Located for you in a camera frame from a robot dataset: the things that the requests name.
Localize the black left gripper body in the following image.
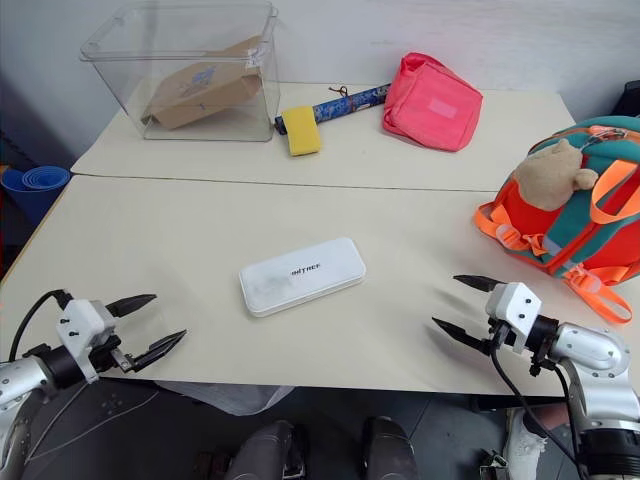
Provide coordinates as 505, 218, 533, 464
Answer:
91, 334, 140, 375

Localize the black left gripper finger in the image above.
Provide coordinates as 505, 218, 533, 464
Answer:
130, 328, 188, 373
104, 294, 158, 319

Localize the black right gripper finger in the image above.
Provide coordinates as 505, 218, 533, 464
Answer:
431, 316, 491, 357
452, 274, 498, 294

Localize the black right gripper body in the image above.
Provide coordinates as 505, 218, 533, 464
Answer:
481, 319, 517, 358

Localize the orange teal bear backpack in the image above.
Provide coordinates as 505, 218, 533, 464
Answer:
474, 115, 640, 326

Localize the white rectangular case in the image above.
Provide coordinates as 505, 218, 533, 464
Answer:
238, 236, 367, 318

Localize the clear plastic sheet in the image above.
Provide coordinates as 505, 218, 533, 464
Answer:
153, 380, 297, 418

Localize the large grey rounded shape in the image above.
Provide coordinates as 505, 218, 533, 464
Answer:
19, 378, 169, 480

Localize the dark rounded shape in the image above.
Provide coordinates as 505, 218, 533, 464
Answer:
227, 419, 307, 480
361, 415, 419, 480

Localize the blue rolled mat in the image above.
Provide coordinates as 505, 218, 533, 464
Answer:
0, 165, 73, 227

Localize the pink fabric pouch bag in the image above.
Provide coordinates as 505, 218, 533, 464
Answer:
382, 51, 485, 153

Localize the brown paper bag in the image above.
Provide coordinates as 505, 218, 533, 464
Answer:
139, 34, 267, 132

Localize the blue patterned rolled tube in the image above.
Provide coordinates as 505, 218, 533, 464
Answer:
273, 83, 393, 138

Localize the yellow sponge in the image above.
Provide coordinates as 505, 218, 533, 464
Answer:
280, 105, 324, 158

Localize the clear plastic storage bin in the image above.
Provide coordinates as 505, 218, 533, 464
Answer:
79, 0, 282, 143

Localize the black object at table edge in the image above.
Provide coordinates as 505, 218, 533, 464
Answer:
610, 79, 640, 120

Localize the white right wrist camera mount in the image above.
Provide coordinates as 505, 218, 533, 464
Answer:
485, 281, 543, 354

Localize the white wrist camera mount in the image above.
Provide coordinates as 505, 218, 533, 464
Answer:
485, 281, 543, 354
54, 298, 117, 385

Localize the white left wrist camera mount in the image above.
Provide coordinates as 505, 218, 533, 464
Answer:
54, 298, 117, 385

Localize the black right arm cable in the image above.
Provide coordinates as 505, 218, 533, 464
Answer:
488, 344, 594, 480

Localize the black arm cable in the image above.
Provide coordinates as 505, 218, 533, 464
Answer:
7, 288, 71, 364
488, 344, 594, 480

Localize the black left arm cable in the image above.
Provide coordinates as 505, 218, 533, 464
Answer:
7, 288, 71, 364

